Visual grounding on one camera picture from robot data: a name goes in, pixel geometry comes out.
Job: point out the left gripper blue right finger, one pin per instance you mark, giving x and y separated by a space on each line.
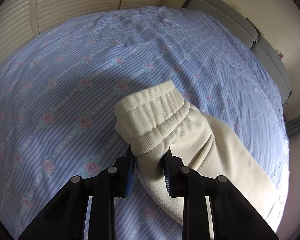
168 169

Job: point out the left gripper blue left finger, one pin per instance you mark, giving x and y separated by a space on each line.
130 162

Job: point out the cream white pants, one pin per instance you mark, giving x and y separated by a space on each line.
158 119

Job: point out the blue floral bed cover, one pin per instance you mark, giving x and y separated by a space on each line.
59 92

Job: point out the green curtain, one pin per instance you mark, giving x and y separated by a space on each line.
293 126

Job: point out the grey padded headboard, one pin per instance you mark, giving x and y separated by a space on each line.
248 33

